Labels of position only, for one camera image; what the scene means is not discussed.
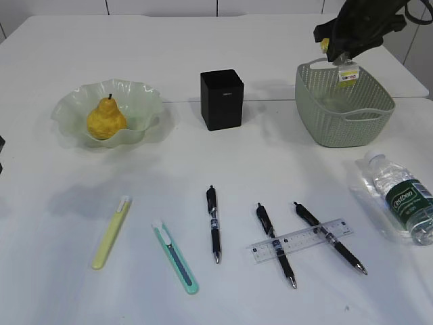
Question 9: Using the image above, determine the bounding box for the clear water bottle green label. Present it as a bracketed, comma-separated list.
[365, 150, 432, 246]

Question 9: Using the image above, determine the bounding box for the black square pen holder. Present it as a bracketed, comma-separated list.
[200, 69, 244, 131]

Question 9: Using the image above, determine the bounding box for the black pen right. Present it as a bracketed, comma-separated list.
[294, 202, 368, 275]

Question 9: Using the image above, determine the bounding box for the yellow-green utility knife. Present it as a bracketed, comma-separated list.
[91, 196, 132, 270]

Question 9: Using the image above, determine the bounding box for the black pen left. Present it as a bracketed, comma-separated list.
[206, 186, 221, 264]

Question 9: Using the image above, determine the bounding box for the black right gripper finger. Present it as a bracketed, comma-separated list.
[326, 39, 355, 63]

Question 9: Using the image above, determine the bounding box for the yellow pear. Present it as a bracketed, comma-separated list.
[87, 93, 127, 140]

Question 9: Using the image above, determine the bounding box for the teal utility knife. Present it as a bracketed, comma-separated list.
[152, 220, 199, 295]

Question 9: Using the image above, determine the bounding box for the clear plastic ruler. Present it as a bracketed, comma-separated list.
[246, 219, 353, 263]

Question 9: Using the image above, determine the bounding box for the translucent green wavy glass plate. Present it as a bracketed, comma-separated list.
[51, 79, 163, 148]

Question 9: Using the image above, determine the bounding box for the black pen middle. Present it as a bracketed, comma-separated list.
[256, 203, 297, 289]

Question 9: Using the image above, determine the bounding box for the black pen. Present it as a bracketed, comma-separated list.
[206, 186, 221, 264]
[256, 203, 297, 289]
[294, 202, 368, 275]

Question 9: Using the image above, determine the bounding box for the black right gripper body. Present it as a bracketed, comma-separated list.
[313, 1, 407, 51]

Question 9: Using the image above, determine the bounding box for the green woven plastic basket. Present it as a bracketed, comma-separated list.
[295, 59, 395, 148]

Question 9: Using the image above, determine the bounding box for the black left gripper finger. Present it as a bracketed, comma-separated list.
[0, 135, 7, 177]

